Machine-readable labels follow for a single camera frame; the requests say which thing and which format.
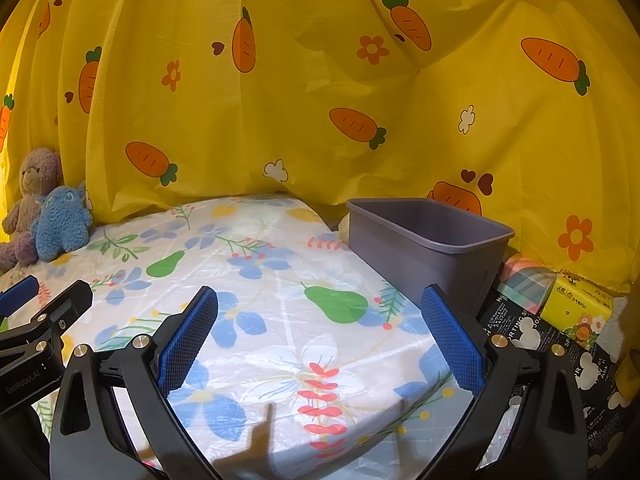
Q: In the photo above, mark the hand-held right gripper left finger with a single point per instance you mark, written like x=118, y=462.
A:
x=187, y=335

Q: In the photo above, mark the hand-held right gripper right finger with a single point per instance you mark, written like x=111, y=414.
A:
x=450, y=340

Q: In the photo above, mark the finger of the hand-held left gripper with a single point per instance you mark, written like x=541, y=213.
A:
x=70, y=305
x=17, y=292

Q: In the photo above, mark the grey plastic bin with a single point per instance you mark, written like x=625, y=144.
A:
x=415, y=255

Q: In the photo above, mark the black printed bag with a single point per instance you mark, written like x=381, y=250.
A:
x=500, y=320

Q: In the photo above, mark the blue plush monster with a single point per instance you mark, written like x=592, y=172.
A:
x=60, y=225

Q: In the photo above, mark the pastel plaid tissue pack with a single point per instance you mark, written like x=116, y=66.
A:
x=525, y=280

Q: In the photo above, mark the purple teddy bear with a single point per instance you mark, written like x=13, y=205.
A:
x=37, y=170

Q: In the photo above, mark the yellow tissue pack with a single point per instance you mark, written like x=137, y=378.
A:
x=577, y=305

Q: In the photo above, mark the white fluffy cloth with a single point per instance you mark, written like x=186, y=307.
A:
x=614, y=325

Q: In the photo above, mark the yellow round object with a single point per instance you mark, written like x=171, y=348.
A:
x=626, y=375

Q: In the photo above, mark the yellow carrot print curtain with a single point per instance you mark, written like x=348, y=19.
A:
x=325, y=110

